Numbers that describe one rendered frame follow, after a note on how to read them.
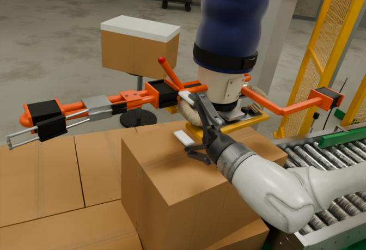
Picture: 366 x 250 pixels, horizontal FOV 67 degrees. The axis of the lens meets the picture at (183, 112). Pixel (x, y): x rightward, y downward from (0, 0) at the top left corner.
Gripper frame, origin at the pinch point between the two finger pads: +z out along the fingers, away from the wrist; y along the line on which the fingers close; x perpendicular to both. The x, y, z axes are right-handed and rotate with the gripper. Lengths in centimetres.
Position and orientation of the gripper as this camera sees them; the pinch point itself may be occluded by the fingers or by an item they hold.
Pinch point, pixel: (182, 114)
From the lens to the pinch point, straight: 79.8
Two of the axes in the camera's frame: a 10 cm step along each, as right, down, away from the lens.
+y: -1.2, 8.5, 5.1
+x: 8.2, -2.1, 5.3
